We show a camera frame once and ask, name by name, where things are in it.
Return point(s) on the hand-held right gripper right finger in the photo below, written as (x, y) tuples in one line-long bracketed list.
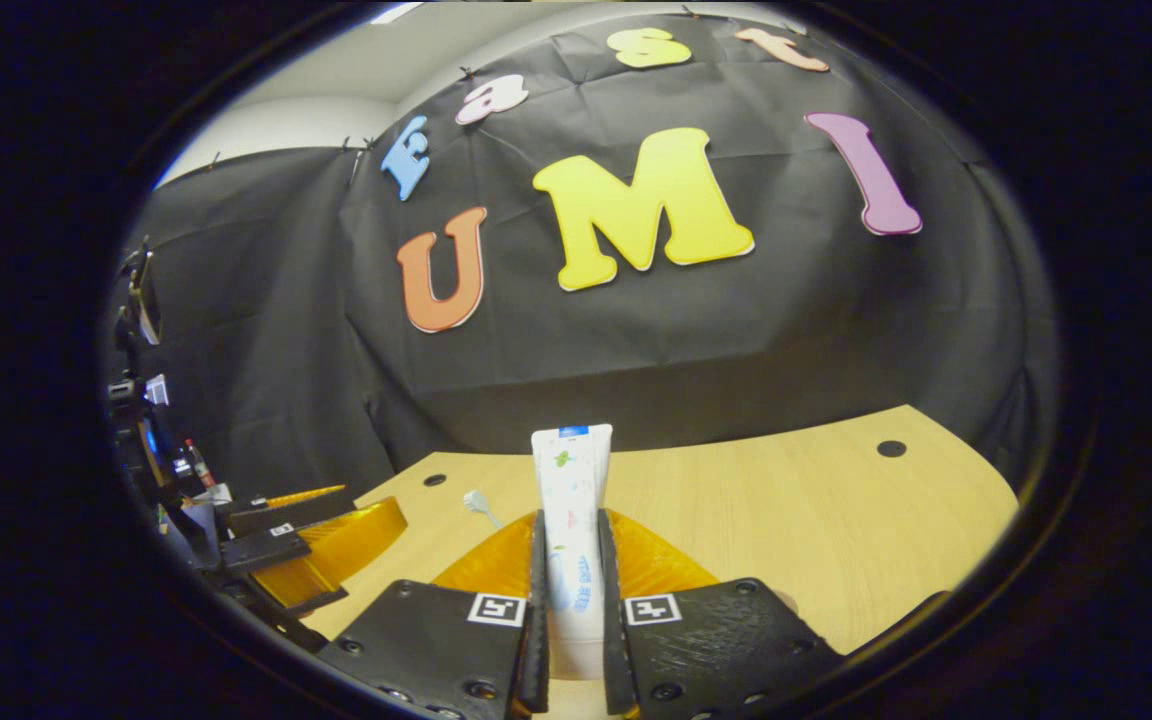
[(614, 620)]

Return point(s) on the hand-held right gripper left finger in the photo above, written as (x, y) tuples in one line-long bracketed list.
[(536, 620)]

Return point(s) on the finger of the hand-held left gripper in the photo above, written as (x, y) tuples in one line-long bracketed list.
[(286, 512), (336, 550)]

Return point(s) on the pale green toothbrush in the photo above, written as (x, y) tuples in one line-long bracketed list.
[(477, 503)]

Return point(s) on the white toothpaste tube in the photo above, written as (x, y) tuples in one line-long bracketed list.
[(571, 490)]

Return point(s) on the wooden desktop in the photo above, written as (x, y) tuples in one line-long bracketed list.
[(786, 520)]

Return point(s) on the red bottle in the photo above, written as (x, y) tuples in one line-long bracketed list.
[(200, 465)]

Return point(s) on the black backdrop cloth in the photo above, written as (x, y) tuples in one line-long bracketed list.
[(736, 330)]

